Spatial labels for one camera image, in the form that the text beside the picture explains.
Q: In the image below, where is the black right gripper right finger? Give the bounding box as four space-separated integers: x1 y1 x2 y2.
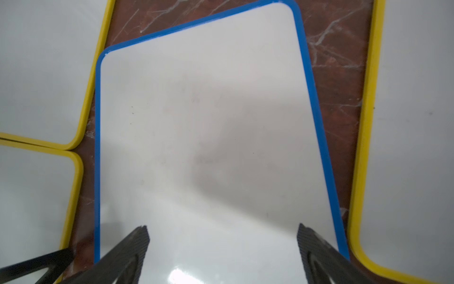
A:
297 224 374 284

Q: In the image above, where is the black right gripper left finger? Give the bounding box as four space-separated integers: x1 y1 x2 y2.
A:
62 226 150 284

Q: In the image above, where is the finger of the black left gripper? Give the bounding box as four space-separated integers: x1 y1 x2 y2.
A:
1 248 74 284

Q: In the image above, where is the blue framed whiteboard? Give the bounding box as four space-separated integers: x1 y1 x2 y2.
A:
94 1 349 284

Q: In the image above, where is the yellow framed whiteboard near left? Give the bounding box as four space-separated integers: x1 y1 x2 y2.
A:
1 140 83 284

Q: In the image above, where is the yellow framed whiteboard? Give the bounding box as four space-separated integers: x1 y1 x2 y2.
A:
348 1 454 284
1 1 115 150
1 140 83 284

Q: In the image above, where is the yellow framed whiteboard right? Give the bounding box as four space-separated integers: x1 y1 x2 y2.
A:
348 1 454 284

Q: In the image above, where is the yellow framed whiteboard far left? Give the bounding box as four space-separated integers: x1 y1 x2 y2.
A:
1 1 115 150

